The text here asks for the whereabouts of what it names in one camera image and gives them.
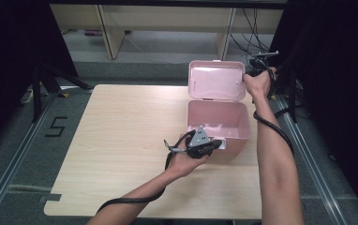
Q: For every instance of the grey tape strip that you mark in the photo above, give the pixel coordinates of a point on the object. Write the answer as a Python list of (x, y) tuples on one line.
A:
[(52, 197)]

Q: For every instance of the aluminium floor rail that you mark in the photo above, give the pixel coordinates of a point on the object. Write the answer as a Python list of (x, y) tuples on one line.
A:
[(305, 156), (29, 137)]

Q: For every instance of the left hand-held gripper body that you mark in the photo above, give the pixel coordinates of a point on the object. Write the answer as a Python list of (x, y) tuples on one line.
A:
[(199, 140)]

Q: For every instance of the beige wooden desk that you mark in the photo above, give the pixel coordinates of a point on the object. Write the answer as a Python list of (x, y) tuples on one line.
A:
[(167, 17)]

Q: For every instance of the black curtain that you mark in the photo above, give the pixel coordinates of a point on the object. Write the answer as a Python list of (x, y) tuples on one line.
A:
[(339, 62), (11, 47)]

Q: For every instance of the person's left hand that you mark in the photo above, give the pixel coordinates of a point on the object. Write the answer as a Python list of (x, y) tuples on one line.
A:
[(180, 164)]

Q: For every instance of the pink item under desk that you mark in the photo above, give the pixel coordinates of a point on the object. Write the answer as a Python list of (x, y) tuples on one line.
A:
[(93, 33)]

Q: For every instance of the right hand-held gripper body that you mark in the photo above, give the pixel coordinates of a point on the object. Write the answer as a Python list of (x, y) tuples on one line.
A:
[(258, 64)]

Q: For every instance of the person's right hand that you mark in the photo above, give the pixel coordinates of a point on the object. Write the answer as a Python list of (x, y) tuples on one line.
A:
[(260, 86)]

